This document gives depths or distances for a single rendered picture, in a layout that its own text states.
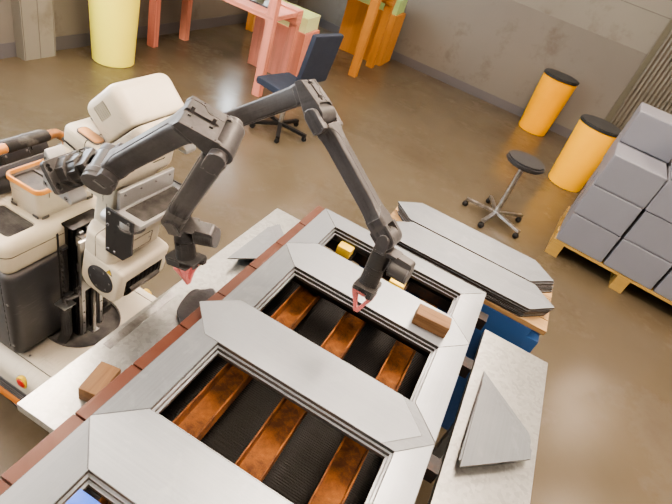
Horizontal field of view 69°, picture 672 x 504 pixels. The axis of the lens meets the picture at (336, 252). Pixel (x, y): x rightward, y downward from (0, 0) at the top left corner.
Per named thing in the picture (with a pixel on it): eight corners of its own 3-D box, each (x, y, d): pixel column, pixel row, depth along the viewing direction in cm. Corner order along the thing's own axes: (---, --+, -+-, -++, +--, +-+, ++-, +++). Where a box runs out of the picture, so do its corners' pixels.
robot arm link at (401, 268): (391, 224, 139) (379, 233, 132) (427, 243, 136) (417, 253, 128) (376, 259, 145) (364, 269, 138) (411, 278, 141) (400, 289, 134)
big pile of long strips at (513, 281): (553, 281, 226) (560, 272, 223) (545, 332, 195) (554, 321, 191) (400, 203, 241) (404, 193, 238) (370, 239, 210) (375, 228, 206)
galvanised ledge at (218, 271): (312, 232, 226) (314, 227, 224) (76, 452, 124) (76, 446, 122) (276, 213, 229) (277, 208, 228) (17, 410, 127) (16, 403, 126)
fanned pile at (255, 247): (302, 236, 216) (304, 229, 214) (252, 281, 185) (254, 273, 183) (278, 223, 218) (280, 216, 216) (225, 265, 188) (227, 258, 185)
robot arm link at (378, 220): (319, 112, 139) (298, 115, 130) (334, 101, 136) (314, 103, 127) (391, 244, 142) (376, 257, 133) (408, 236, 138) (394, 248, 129)
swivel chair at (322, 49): (316, 134, 464) (345, 33, 409) (296, 153, 423) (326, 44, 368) (265, 112, 468) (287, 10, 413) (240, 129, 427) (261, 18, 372)
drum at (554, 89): (548, 132, 687) (580, 79, 642) (545, 141, 651) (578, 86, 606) (518, 118, 696) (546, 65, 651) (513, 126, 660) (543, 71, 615)
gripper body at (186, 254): (179, 250, 146) (177, 229, 142) (208, 260, 142) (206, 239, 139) (164, 261, 140) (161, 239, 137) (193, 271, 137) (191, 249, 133)
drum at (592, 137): (583, 199, 530) (625, 139, 487) (543, 181, 538) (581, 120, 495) (583, 184, 566) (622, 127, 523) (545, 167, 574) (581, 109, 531)
